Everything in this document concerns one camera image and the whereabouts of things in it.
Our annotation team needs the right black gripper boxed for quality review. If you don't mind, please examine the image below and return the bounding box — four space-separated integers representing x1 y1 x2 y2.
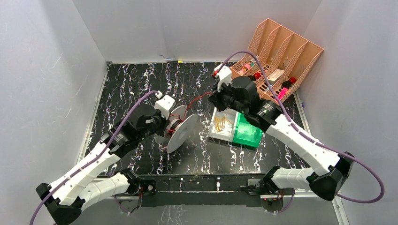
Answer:
208 80 247 115

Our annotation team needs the white box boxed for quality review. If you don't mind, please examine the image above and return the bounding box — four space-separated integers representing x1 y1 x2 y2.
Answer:
268 69 284 85

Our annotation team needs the peach file organizer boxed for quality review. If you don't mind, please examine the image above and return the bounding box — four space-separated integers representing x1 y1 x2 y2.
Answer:
230 18 324 102

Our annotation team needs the green plastic bin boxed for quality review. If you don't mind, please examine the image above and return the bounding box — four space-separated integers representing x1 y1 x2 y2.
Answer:
232 112 263 148

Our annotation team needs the white plastic bin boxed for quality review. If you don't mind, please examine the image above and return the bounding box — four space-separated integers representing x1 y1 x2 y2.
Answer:
208 108 238 142

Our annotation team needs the red cable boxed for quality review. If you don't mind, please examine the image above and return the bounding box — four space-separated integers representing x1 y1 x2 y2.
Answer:
165 91 214 137

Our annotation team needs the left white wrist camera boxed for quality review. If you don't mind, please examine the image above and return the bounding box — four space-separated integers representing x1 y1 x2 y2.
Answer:
154 91 176 119

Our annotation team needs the red black bottle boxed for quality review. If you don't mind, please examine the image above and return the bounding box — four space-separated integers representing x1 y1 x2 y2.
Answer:
282 77 296 89

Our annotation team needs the red black ball item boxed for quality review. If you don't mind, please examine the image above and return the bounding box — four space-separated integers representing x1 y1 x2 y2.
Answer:
250 72 263 81

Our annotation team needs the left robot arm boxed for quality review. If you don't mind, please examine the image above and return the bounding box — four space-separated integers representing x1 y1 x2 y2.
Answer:
36 103 171 225

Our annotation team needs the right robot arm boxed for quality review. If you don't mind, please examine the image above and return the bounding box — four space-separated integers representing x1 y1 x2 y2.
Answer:
208 76 353 201

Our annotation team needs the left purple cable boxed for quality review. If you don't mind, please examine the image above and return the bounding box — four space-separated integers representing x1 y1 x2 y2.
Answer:
29 90 161 225

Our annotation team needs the pink white tube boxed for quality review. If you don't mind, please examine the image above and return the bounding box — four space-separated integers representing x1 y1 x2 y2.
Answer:
238 61 255 75

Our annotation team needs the white perforated cable spool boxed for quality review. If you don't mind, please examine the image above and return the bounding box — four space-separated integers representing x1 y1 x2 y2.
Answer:
155 105 199 153

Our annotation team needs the pink marker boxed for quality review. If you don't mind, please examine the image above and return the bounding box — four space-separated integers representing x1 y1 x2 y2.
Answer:
276 87 289 100

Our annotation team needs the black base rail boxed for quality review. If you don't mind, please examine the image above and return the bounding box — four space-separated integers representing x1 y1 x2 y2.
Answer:
110 173 296 209

